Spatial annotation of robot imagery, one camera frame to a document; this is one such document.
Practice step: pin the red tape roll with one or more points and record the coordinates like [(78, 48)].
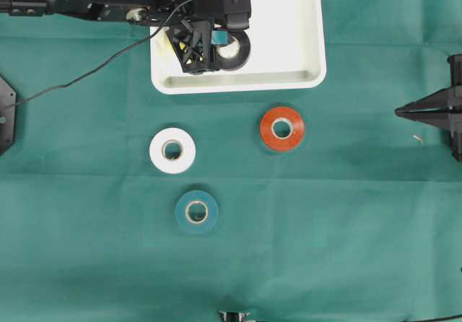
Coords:
[(296, 128)]

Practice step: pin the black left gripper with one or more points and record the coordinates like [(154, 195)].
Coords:
[(192, 40)]

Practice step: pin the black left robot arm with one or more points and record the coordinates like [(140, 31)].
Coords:
[(94, 10)]

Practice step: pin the table-level camera mount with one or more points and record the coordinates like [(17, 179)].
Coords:
[(232, 316)]

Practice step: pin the white plastic tray case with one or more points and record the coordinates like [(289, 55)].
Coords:
[(287, 52)]

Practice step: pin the black tape roll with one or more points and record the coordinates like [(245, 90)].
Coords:
[(235, 54)]

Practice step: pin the white tape roll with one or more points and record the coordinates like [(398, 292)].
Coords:
[(158, 146)]

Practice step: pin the teal green tape roll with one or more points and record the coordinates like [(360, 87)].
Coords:
[(186, 222)]

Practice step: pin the green table cloth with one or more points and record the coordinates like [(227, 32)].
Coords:
[(360, 222)]

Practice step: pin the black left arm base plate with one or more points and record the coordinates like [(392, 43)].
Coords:
[(8, 116)]

